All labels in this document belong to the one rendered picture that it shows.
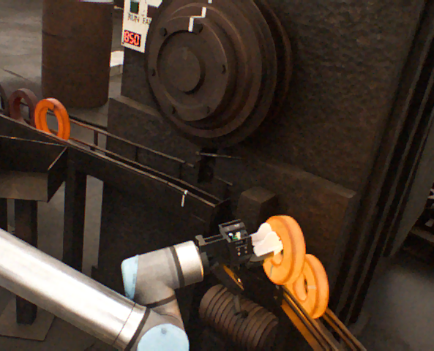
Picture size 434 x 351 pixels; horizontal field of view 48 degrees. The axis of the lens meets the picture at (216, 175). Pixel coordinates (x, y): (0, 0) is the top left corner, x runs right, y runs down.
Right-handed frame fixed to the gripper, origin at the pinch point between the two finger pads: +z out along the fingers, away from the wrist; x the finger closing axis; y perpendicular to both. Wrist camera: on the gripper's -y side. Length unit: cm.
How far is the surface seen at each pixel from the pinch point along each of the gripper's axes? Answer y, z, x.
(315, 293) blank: -12.5, 5.1, -6.1
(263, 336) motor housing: -34.5, -4.9, 5.2
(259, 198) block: -6.2, 5.4, 28.4
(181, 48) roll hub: 36, -8, 45
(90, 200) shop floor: -75, -46, 169
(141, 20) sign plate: 36, -11, 88
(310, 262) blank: -8.2, 6.7, -0.4
